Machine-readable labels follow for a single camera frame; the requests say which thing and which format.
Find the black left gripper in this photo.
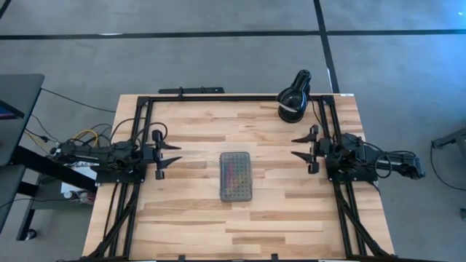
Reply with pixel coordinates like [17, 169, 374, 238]
[141, 129, 183, 181]

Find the dark screen on desk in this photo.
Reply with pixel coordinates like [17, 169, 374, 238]
[0, 100, 25, 121]

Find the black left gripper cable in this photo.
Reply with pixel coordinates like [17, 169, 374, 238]
[108, 116, 169, 146]

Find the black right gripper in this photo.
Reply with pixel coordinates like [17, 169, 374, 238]
[291, 124, 332, 175]

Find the gray metal stand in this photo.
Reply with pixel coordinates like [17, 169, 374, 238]
[431, 125, 466, 151]

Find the black aluminium table frame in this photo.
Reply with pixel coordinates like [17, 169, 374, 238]
[82, 94, 396, 262]

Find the black bar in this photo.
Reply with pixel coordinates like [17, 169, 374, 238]
[158, 86, 226, 95]

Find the clear plastic supply box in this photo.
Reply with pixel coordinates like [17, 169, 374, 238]
[218, 151, 253, 203]

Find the gray desk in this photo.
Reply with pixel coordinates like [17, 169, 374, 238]
[0, 74, 46, 234]

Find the white printed paper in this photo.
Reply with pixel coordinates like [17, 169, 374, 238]
[60, 159, 106, 194]

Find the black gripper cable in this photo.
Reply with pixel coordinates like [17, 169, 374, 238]
[108, 116, 169, 146]
[358, 140, 418, 180]

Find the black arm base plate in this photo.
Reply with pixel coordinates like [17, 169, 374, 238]
[325, 156, 379, 183]
[90, 159, 149, 185]

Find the yellow cable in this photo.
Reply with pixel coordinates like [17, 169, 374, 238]
[72, 129, 100, 148]

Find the black desk lamp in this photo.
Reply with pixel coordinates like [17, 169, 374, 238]
[276, 68, 313, 124]

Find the black floor cable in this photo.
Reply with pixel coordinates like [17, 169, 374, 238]
[430, 143, 466, 193]
[39, 87, 117, 114]

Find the black lamp cable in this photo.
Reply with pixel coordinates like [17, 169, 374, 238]
[308, 97, 325, 130]

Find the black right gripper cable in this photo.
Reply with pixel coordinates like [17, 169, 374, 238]
[358, 140, 418, 180]

